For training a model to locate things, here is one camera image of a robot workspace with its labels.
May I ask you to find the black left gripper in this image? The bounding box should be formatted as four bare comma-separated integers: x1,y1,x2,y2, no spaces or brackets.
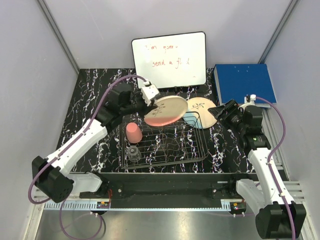
120,87,157,118

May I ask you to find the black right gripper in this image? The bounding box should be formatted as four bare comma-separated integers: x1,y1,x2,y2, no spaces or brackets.
207,99,247,134

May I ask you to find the blue and cream plate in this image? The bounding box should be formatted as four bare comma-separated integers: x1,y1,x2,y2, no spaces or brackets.
182,97,217,129

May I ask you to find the pink plastic cup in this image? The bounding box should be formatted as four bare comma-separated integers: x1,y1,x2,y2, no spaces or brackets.
125,122,143,144

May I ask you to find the pink and cream plate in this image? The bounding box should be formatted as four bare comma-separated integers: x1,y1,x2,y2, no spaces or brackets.
144,95,188,127

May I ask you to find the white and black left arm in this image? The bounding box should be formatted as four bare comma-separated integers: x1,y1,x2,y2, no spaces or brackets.
28,80,159,204

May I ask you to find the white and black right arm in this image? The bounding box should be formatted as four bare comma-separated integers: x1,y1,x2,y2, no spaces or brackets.
208,96,307,240

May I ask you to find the blue binder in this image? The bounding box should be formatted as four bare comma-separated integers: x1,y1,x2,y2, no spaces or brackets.
213,64,277,105

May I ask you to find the clear drinking glass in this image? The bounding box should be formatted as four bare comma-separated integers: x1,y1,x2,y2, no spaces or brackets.
127,145,141,163

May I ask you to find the small whiteboard with red writing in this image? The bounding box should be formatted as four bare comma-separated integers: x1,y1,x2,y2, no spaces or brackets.
131,31,207,89

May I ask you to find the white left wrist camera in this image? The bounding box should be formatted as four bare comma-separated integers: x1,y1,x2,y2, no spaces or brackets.
140,80,160,106

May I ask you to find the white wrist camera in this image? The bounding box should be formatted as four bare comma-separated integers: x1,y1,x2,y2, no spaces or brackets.
140,80,160,106
238,94,257,112

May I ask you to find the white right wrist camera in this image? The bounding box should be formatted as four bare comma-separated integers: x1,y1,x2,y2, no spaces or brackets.
238,94,257,112

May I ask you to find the metal wire dish rack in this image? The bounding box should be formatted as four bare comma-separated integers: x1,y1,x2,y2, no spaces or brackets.
118,116,209,170

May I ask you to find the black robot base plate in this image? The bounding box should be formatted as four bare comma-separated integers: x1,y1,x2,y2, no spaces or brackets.
79,172,258,210

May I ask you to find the white cable duct strip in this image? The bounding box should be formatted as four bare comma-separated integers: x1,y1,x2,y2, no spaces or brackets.
44,200,111,211

